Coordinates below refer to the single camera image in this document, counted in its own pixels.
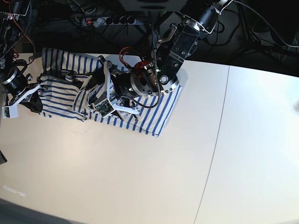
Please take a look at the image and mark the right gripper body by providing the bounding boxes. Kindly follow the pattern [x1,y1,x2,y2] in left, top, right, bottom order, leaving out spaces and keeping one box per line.
[0,59,40,105]

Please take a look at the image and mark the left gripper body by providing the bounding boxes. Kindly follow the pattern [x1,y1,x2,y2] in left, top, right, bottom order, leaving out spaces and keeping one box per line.
[100,56,162,120]

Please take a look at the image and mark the blue white striped T-shirt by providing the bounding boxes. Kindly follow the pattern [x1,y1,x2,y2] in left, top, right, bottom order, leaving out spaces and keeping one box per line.
[38,48,182,137]

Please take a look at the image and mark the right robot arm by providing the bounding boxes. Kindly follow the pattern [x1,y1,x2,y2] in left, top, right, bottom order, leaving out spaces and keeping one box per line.
[0,0,43,119]

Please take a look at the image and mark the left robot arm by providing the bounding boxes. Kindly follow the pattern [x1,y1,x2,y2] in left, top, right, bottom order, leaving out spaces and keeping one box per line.
[87,0,231,120]

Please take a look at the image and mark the grey power strip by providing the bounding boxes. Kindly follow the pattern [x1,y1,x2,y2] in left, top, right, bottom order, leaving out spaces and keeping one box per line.
[81,16,137,28]

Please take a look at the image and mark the black object at table edge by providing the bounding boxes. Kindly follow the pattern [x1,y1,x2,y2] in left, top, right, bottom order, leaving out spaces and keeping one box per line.
[0,151,7,165]

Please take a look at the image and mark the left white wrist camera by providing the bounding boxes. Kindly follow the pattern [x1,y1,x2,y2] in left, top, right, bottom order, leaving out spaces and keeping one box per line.
[93,98,115,118]

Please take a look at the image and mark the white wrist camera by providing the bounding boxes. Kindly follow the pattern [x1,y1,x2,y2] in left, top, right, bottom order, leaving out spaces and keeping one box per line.
[93,98,115,118]
[2,105,18,119]

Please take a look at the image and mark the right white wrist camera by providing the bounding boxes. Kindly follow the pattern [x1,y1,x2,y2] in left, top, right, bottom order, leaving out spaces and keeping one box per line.
[2,105,18,119]

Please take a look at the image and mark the aluminium frame post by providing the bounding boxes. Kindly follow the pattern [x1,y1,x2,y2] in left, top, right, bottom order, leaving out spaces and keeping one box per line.
[148,11,161,49]

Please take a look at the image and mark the black floor cable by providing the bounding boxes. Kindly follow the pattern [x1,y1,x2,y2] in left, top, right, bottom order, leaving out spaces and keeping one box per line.
[210,14,243,46]

